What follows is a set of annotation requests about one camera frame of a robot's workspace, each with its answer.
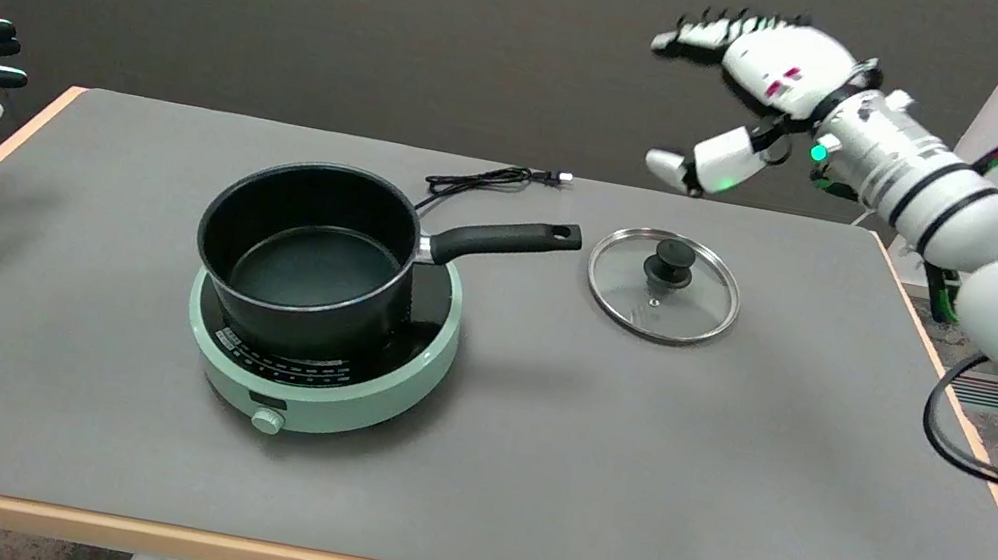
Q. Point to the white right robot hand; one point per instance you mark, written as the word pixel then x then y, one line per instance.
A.
pixel 788 65

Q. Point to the glass lid with black knob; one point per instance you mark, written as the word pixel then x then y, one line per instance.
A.
pixel 658 297

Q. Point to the grey table mat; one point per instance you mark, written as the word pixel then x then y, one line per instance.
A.
pixel 630 464

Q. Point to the green round induction cooker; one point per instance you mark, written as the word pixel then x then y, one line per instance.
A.
pixel 336 405

